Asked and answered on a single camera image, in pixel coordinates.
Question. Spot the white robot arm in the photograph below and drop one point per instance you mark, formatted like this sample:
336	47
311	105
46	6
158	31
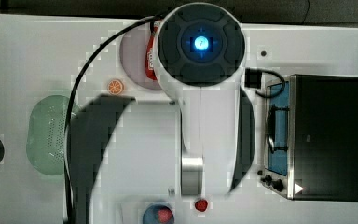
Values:
199	60

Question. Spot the black oven power plug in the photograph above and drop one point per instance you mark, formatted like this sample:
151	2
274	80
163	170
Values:
253	78

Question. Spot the black toaster oven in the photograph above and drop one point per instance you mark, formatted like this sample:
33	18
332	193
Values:
311	138

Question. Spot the red ketchup bottle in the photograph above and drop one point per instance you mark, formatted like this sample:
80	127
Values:
149	68

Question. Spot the orange slice toy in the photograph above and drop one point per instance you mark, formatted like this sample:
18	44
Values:
115	87

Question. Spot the grey round plate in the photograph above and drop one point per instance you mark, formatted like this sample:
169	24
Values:
132	54

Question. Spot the red strawberry toy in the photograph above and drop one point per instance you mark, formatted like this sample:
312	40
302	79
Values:
201	205

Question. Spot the red fruit in bowl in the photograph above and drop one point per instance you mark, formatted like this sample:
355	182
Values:
164	216

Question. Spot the blue bowl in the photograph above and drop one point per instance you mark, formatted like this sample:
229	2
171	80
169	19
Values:
150	215

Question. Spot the green perforated colander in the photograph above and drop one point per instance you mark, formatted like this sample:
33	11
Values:
45	139

